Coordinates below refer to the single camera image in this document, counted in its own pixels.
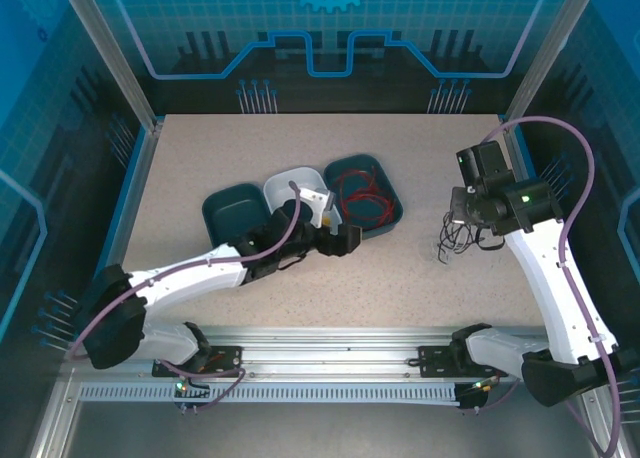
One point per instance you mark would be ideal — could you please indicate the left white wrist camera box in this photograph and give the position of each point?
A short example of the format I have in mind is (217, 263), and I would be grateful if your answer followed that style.
(315, 203)

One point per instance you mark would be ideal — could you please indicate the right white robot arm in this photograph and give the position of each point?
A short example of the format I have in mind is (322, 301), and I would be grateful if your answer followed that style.
(550, 288)

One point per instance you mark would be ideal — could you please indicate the white plastic bin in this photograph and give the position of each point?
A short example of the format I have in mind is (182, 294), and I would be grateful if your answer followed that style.
(280, 188)

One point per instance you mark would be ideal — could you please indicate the small black electronics board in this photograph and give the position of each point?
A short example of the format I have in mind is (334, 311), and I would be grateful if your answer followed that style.
(475, 395)
(192, 395)

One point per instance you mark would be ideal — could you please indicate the teal plastic bin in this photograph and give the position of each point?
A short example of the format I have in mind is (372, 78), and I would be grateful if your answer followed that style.
(350, 162)
(230, 213)

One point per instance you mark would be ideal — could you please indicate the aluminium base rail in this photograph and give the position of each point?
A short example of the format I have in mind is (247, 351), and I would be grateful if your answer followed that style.
(325, 353)

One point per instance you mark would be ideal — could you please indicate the grey metal sheet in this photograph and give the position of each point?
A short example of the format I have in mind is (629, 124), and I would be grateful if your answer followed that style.
(325, 433)

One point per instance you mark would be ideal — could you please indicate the aluminium frame post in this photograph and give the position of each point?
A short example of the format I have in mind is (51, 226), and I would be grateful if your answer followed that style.
(546, 53)
(113, 53)

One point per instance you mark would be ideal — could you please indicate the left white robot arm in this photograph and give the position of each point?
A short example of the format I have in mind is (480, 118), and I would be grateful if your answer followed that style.
(190, 278)

